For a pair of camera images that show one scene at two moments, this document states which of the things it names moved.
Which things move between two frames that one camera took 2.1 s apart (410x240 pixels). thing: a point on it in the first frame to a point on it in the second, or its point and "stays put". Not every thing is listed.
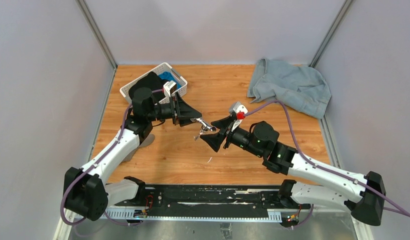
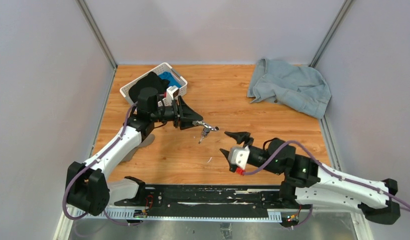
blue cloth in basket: x=169 y=76 stays put
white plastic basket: x=163 y=67 stays put
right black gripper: x=214 y=140 to x=240 y=136
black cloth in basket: x=153 y=81 stays put
